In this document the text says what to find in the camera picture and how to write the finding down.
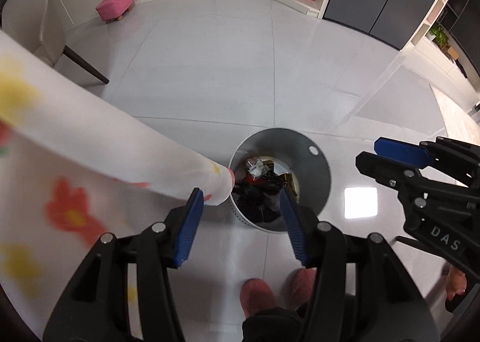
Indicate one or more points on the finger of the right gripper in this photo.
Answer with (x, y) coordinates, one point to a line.
(403, 152)
(390, 173)

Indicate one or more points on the pink slipper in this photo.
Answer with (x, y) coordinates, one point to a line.
(256, 296)
(301, 287)

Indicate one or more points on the pink slipper right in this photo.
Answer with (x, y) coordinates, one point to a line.
(301, 287)

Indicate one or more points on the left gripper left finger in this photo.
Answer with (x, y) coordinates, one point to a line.
(186, 226)

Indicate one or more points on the grey chair right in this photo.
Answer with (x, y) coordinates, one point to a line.
(35, 24)

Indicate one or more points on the person right hand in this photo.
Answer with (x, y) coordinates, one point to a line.
(456, 283)

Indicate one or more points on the metal trash bin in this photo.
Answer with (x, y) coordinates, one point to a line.
(273, 160)

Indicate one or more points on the pink stool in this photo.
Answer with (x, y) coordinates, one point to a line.
(112, 10)

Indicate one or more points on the strawberry flower tablecloth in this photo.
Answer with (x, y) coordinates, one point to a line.
(67, 160)

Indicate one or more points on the pink slipper left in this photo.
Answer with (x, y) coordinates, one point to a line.
(256, 296)

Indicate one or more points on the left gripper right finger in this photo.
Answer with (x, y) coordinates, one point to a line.
(291, 215)

